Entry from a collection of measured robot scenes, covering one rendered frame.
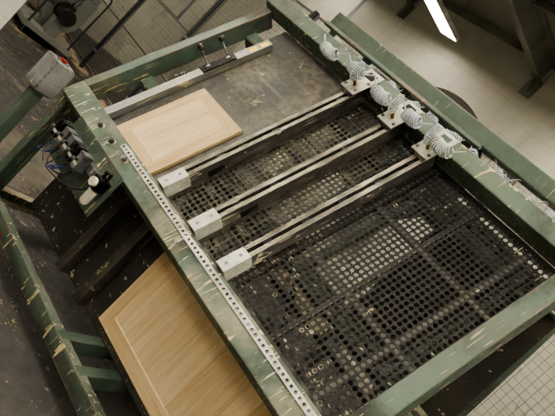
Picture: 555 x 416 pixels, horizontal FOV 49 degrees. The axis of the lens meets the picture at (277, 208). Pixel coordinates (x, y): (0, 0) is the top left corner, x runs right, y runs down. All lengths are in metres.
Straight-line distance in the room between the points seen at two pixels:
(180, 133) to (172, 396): 1.19
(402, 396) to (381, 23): 8.11
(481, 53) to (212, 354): 6.88
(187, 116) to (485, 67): 6.07
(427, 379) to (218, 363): 0.84
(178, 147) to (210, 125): 0.19
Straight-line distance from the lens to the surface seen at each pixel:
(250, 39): 3.55
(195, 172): 2.69
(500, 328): 2.36
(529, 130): 7.90
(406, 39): 9.41
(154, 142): 2.93
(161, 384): 2.68
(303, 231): 2.47
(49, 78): 3.11
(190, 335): 2.63
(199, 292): 2.35
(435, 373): 2.22
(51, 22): 8.10
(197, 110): 3.05
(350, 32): 3.90
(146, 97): 3.14
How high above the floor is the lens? 1.50
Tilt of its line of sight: 7 degrees down
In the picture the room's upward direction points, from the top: 45 degrees clockwise
